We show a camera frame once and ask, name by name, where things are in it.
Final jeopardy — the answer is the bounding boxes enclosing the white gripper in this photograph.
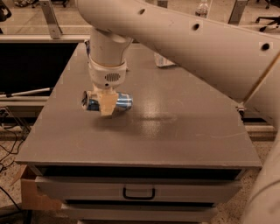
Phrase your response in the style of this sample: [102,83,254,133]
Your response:
[87,58,127,116]

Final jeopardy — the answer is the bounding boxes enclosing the blue silver redbull can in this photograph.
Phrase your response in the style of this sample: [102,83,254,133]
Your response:
[81,91,133,111]

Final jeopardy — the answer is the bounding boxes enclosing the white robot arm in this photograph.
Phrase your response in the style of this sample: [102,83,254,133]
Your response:
[75,0,280,130]

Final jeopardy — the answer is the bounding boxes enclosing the dark blue chip bag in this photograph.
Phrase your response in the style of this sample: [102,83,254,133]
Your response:
[84,40,90,58]

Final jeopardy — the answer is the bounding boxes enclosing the clear plastic bottle lying down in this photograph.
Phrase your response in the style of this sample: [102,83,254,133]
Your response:
[154,52,174,68]

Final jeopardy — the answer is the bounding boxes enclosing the metal rod with black tip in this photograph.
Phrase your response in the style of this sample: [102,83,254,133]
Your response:
[0,87,53,98]

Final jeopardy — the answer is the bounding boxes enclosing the grey upper drawer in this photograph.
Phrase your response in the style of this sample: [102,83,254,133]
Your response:
[36,177,242,203]

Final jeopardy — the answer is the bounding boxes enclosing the grey drawer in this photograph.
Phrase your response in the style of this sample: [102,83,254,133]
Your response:
[61,204,217,222]
[36,177,242,203]

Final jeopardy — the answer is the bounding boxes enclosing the grey lower drawer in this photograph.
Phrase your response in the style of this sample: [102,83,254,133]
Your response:
[61,204,217,222]

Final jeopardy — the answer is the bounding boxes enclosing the brown cardboard box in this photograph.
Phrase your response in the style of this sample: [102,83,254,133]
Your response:
[20,165,61,211]

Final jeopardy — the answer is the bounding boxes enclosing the upright water bottle behind glass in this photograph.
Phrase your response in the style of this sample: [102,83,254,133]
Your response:
[195,0,209,18]

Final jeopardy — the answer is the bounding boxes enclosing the black office chair base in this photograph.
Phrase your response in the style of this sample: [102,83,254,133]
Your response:
[255,0,280,33]

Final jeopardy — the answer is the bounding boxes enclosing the left metal railing post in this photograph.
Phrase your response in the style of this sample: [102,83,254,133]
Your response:
[39,0,62,39]

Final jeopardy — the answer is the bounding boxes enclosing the black floor cables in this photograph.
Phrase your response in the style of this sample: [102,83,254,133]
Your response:
[0,106,32,224]

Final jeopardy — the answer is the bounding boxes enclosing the black drawer handle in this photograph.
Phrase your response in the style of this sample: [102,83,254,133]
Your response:
[122,187,156,200]

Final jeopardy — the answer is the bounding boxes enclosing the right metal railing post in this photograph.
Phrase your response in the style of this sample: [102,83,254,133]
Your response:
[228,0,248,25]

